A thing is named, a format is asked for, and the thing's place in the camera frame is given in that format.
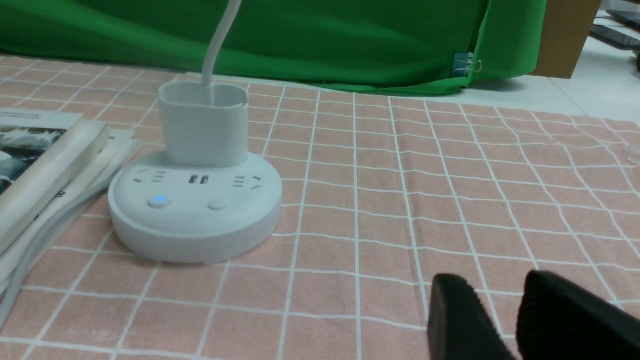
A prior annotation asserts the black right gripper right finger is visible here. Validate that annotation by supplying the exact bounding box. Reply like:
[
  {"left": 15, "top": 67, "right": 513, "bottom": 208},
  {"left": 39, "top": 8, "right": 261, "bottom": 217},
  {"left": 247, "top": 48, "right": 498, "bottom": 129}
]
[{"left": 516, "top": 270, "right": 640, "bottom": 360}]

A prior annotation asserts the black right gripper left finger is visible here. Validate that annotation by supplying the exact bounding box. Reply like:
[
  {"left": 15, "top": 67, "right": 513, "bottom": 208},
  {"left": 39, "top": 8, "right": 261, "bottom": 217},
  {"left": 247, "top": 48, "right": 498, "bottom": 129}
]
[{"left": 428, "top": 273, "right": 515, "bottom": 360}]

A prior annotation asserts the white desk lamp with sockets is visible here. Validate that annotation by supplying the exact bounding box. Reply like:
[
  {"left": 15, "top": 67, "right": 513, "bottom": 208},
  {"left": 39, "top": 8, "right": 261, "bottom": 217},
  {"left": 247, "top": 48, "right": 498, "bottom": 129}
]
[{"left": 108, "top": 0, "right": 283, "bottom": 264}]

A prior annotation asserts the pink checkered tablecloth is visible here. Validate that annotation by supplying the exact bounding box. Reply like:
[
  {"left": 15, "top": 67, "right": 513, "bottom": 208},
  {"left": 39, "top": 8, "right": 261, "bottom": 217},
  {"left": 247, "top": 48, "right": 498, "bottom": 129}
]
[{"left": 1, "top": 78, "right": 639, "bottom": 360}]

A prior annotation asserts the metal binder clip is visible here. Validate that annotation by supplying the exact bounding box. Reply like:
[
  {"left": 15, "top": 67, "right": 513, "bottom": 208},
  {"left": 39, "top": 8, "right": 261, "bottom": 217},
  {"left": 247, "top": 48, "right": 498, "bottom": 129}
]
[{"left": 450, "top": 52, "right": 483, "bottom": 78}]

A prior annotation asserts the green backdrop cloth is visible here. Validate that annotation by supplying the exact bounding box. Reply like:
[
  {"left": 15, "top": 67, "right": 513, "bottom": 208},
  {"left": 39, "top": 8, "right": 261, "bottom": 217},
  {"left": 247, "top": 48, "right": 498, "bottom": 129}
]
[{"left": 0, "top": 0, "right": 547, "bottom": 97}]

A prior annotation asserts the dark object on floor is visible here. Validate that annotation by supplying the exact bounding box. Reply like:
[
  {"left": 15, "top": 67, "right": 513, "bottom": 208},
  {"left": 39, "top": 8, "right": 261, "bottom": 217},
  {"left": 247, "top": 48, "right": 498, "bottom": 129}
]
[{"left": 589, "top": 10, "right": 640, "bottom": 52}]

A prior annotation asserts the brown cardboard board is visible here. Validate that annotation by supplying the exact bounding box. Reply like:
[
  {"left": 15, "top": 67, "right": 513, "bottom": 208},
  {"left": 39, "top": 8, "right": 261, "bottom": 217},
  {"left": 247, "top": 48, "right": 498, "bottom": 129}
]
[{"left": 530, "top": 0, "right": 602, "bottom": 80}]

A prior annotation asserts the middle white book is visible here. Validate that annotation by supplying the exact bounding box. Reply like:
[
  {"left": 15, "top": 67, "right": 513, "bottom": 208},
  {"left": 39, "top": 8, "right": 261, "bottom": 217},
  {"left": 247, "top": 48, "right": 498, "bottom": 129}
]
[{"left": 0, "top": 129, "right": 140, "bottom": 282}]

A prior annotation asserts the white book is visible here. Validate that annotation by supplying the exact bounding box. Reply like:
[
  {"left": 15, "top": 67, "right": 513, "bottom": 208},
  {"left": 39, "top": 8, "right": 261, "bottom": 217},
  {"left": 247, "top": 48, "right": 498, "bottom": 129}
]
[
  {"left": 1, "top": 139, "right": 141, "bottom": 328},
  {"left": 0, "top": 129, "right": 140, "bottom": 282}
]

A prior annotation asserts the bottom white book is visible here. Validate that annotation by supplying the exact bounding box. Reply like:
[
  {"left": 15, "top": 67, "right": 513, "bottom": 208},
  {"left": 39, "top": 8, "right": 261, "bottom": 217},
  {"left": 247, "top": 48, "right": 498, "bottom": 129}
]
[{"left": 1, "top": 139, "right": 141, "bottom": 328}]

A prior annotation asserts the top self-driving textbook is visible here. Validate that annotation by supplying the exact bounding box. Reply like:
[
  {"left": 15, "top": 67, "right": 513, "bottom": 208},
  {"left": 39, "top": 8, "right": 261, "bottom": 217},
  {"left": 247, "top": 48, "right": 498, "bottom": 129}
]
[{"left": 0, "top": 108, "right": 111, "bottom": 251}]

